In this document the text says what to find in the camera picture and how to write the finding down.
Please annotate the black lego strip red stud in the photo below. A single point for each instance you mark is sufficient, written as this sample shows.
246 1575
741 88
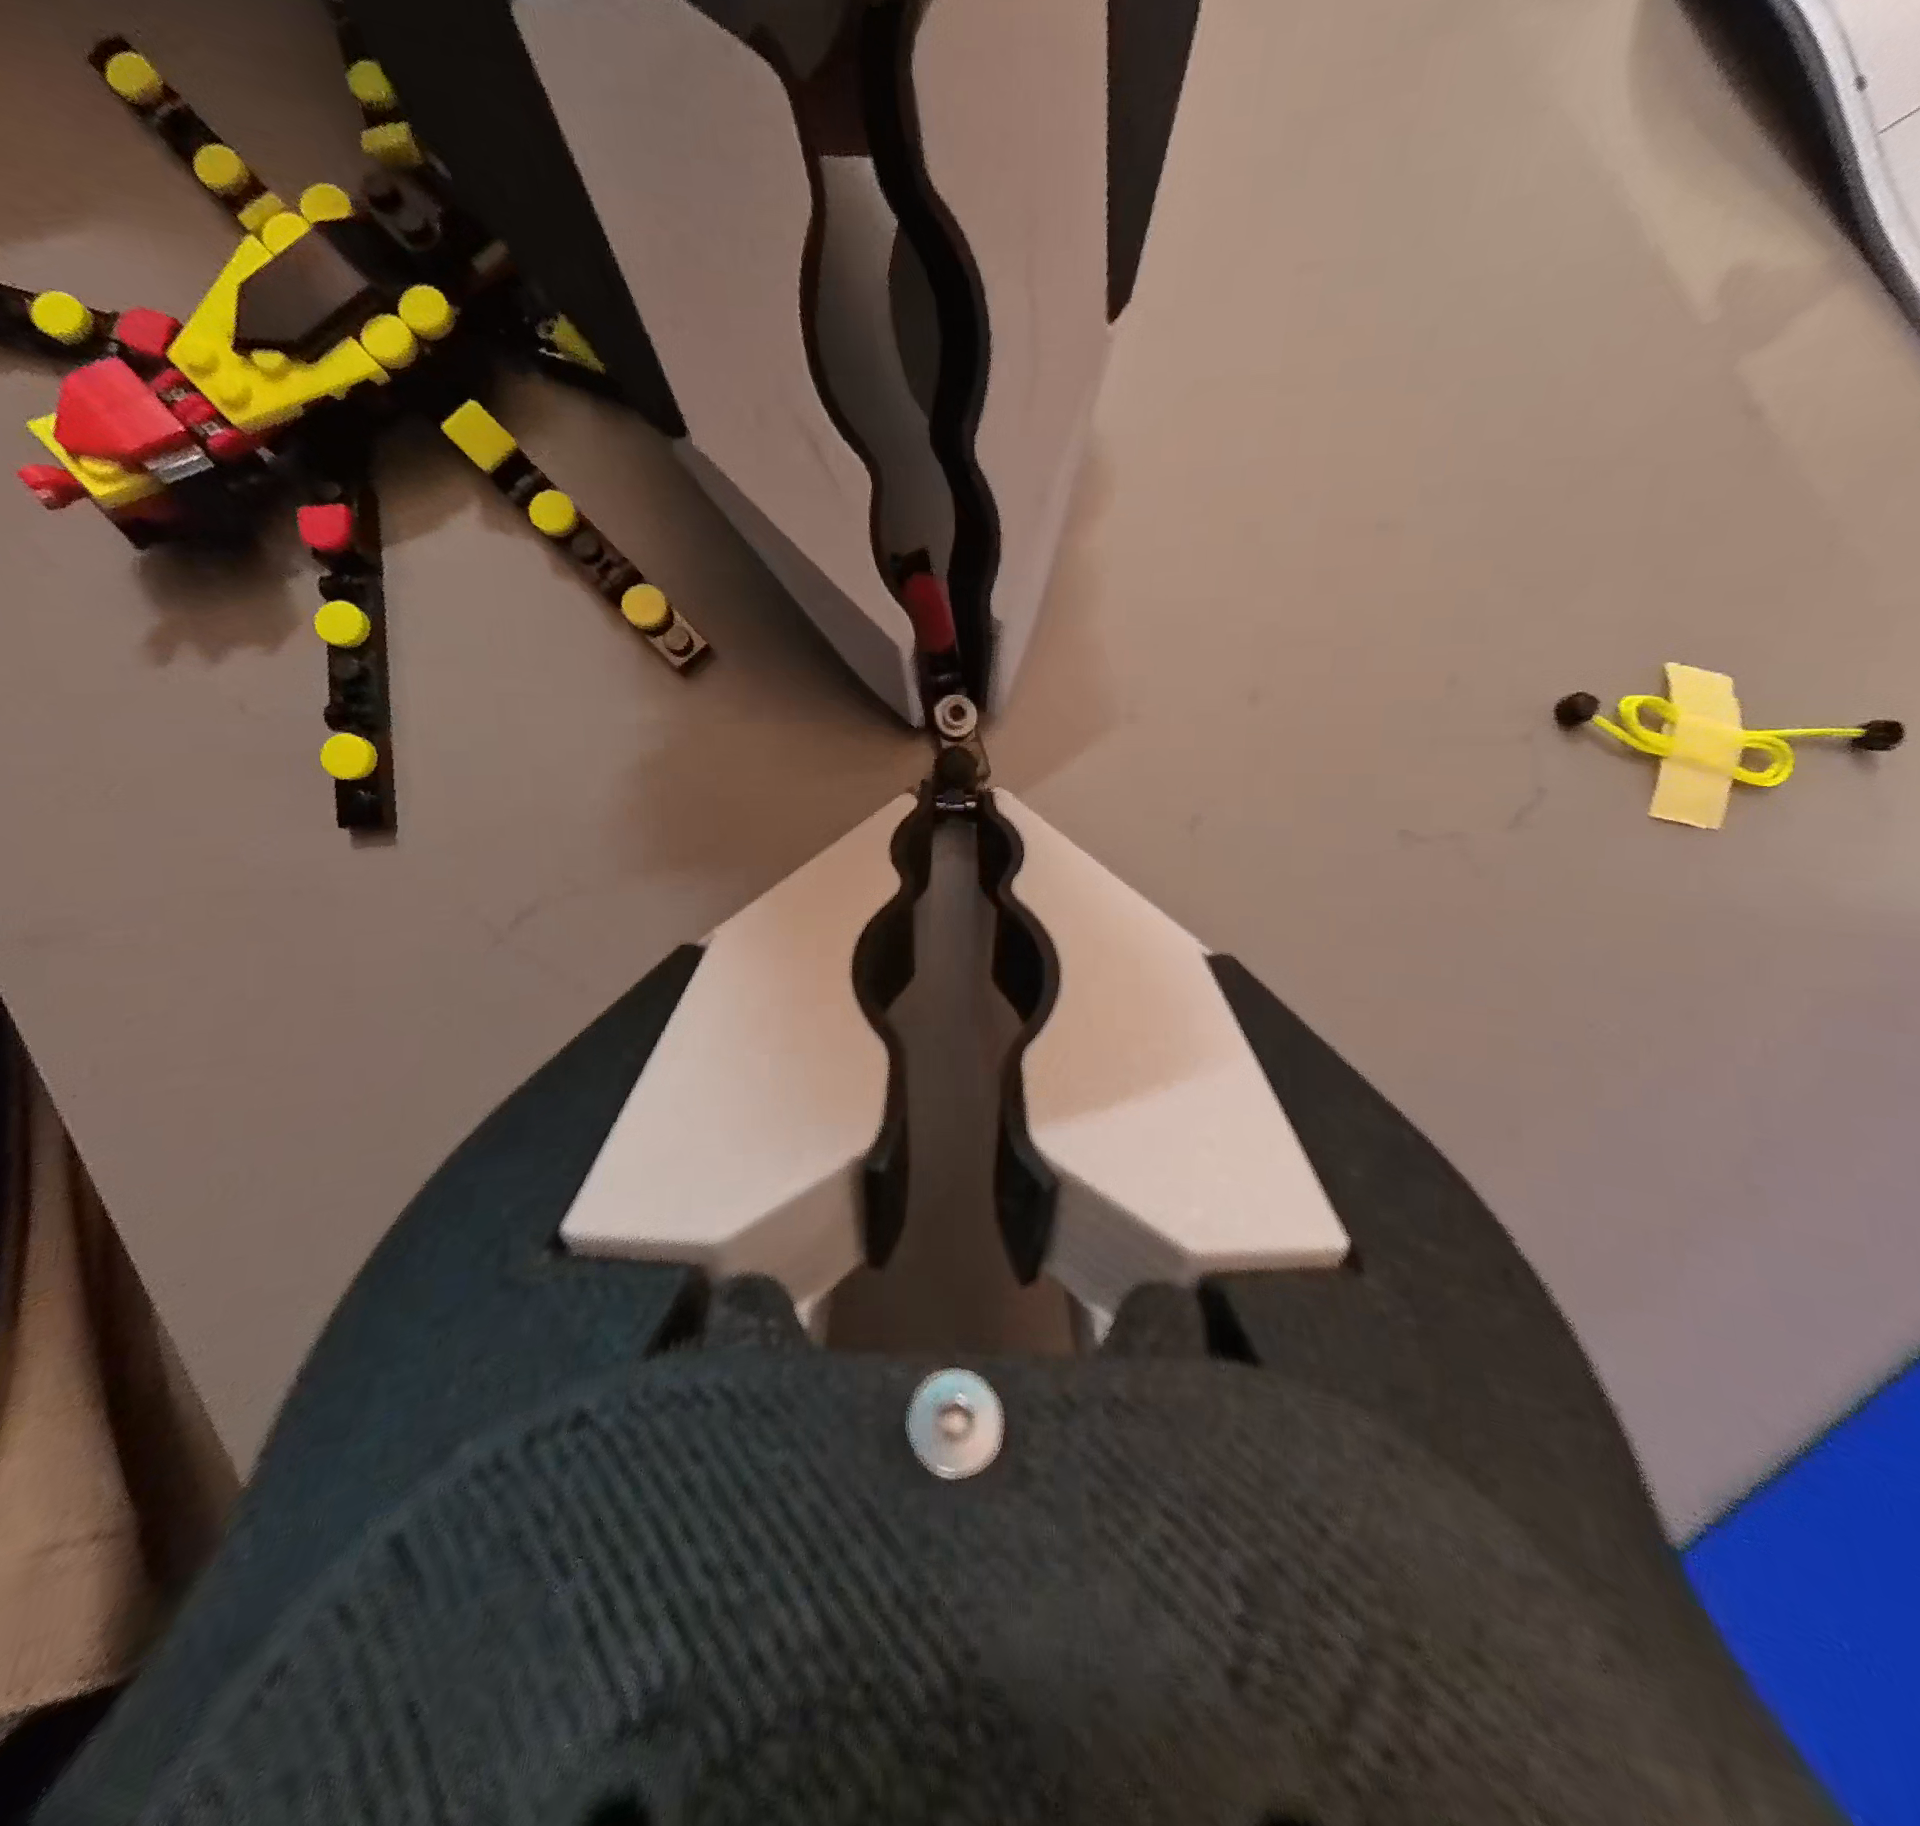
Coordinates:
926 614

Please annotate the blue flat board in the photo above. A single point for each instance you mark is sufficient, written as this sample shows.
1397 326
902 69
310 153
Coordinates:
1830 1631

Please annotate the yellow black lego spider model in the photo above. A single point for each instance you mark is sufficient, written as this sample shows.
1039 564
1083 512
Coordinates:
256 358

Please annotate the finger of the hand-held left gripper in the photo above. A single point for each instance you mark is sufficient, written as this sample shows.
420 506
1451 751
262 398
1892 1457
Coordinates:
1035 207
706 253

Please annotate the open instruction booklet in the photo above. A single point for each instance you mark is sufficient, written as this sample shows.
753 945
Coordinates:
1877 40

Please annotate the pale yellow tape piece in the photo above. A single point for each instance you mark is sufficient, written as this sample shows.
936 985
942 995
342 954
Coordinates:
1688 800

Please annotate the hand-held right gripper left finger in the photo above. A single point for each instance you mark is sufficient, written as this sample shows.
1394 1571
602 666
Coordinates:
723 1107

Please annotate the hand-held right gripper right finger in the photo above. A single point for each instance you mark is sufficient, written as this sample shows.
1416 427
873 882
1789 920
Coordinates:
1186 1107

